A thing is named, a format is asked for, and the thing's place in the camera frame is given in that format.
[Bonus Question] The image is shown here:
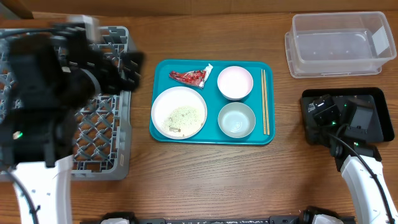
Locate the grey green bowl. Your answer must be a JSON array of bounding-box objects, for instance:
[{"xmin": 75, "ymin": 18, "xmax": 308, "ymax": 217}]
[{"xmin": 218, "ymin": 102, "xmax": 256, "ymax": 139}]

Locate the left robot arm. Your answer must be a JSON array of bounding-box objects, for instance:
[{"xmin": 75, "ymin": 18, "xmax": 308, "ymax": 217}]
[{"xmin": 1, "ymin": 22, "xmax": 145, "ymax": 223}]

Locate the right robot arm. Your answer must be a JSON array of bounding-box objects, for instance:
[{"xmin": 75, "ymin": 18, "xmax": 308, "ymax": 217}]
[{"xmin": 300, "ymin": 95, "xmax": 397, "ymax": 223}]

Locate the black rectangular tray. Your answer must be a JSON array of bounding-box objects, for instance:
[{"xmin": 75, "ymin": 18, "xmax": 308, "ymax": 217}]
[{"xmin": 300, "ymin": 87, "xmax": 395, "ymax": 145}]

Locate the teal serving tray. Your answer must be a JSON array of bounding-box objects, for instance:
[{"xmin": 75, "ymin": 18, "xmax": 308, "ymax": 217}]
[{"xmin": 152, "ymin": 59, "xmax": 275, "ymax": 145}]

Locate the left wooden chopstick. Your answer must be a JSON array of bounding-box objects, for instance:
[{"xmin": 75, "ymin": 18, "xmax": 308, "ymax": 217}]
[{"xmin": 261, "ymin": 69, "xmax": 267, "ymax": 135}]

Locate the grey plastic dish rack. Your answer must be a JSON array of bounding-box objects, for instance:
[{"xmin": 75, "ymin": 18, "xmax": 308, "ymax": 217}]
[{"xmin": 1, "ymin": 26, "xmax": 136, "ymax": 181}]

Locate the red crumpled snack wrapper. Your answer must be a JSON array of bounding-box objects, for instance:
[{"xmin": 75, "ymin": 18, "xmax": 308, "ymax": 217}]
[{"xmin": 169, "ymin": 63, "xmax": 213, "ymax": 89}]

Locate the large white round plate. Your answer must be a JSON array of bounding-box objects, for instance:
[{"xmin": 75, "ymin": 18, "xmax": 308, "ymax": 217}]
[{"xmin": 151, "ymin": 86, "xmax": 207, "ymax": 140}]

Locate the pile of rice grains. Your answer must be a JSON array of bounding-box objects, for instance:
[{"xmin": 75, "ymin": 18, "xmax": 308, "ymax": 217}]
[{"xmin": 162, "ymin": 106, "xmax": 206, "ymax": 139}]

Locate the clear plastic bin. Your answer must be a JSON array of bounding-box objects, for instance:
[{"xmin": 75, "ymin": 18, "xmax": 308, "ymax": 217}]
[{"xmin": 285, "ymin": 11, "xmax": 397, "ymax": 78}]

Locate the cardboard backdrop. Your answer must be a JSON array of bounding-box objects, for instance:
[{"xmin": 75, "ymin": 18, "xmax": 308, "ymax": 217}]
[{"xmin": 1, "ymin": 0, "xmax": 397, "ymax": 19}]

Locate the pink white bowl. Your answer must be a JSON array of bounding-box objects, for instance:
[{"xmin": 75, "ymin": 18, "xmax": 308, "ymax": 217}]
[{"xmin": 217, "ymin": 66, "xmax": 254, "ymax": 101}]

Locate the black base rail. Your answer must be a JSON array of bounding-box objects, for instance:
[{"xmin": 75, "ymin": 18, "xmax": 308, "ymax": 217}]
[{"xmin": 138, "ymin": 215, "xmax": 299, "ymax": 224}]

